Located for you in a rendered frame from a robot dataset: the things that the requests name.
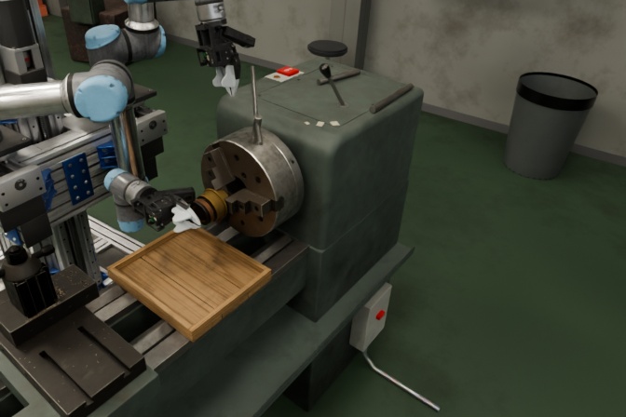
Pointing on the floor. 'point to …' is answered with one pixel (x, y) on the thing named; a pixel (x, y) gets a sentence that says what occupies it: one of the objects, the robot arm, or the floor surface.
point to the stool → (327, 48)
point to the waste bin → (546, 123)
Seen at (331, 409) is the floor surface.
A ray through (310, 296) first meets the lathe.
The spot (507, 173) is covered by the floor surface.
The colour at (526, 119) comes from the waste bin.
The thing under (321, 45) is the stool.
